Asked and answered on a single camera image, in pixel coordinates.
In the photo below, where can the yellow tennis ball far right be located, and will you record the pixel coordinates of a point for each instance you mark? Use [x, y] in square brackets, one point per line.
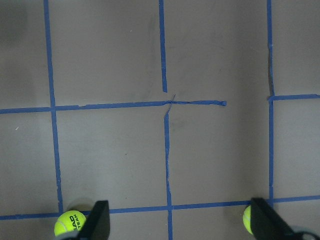
[247, 219]

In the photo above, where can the yellow Head tennis ball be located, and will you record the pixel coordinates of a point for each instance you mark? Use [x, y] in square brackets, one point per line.
[69, 221]

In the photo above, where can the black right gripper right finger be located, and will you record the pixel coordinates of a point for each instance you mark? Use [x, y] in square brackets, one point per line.
[266, 224]

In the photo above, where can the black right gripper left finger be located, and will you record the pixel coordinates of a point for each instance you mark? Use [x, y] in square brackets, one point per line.
[97, 225]

